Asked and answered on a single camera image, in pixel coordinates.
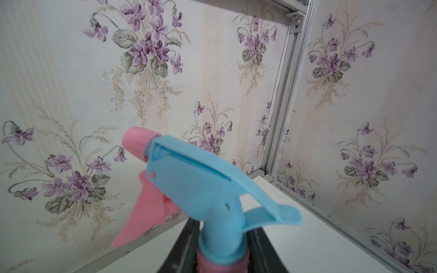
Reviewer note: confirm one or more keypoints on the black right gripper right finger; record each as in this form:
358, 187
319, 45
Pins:
263, 257

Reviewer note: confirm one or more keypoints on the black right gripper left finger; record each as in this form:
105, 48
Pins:
182, 257

